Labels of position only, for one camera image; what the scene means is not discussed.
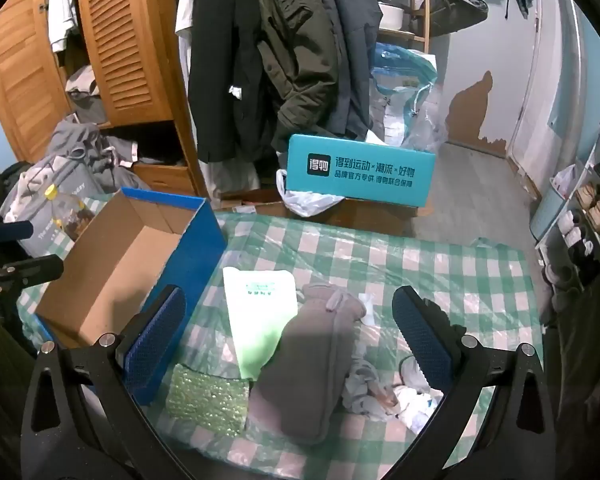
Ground teal printed box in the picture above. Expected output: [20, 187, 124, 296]
[286, 133, 438, 207]

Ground green bubble wrap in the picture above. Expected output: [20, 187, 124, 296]
[165, 362, 251, 436]

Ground grey fleece cloth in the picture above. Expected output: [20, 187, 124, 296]
[247, 282, 368, 448]

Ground light blue bin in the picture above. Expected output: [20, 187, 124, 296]
[530, 190, 573, 246]

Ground white hanging garment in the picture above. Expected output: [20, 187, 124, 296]
[47, 0, 78, 53]

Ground clear blue plastic bag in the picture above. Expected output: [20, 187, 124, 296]
[367, 42, 448, 153]

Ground olive backpack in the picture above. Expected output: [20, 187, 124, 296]
[420, 0, 488, 36]

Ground wooden louvred wardrobe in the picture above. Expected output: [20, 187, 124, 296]
[0, 0, 211, 196]

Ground row of assorted shoes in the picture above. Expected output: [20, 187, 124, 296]
[542, 160, 600, 301]

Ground brown cardboard box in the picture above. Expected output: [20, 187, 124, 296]
[220, 187, 421, 236]

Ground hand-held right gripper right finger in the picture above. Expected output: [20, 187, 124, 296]
[391, 285, 556, 480]

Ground white blue cloth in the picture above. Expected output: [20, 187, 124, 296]
[397, 355, 446, 433]

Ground white plastic bag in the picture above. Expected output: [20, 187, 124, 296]
[276, 169, 346, 218]

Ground blue cardboard box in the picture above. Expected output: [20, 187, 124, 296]
[35, 187, 227, 351]

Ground grey-blue jacket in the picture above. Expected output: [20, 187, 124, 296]
[305, 0, 383, 141]

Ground yellow-capped oil bottle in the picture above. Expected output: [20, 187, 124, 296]
[45, 185, 96, 241]

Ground green checked tablecloth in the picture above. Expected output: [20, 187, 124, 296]
[17, 195, 548, 461]

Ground grey tote bag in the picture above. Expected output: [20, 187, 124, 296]
[0, 152, 106, 256]

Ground black jacket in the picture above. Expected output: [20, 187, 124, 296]
[187, 0, 276, 163]

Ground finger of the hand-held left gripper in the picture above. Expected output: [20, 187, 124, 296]
[0, 220, 34, 242]
[0, 255, 64, 293]

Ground folded grey clothes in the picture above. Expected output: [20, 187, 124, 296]
[65, 65, 106, 123]

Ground grey hoodie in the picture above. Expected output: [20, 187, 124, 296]
[45, 120, 151, 191]

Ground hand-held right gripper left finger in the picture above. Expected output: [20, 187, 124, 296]
[20, 285, 188, 480]

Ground light green plastic pouch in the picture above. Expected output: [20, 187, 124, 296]
[222, 266, 301, 381]

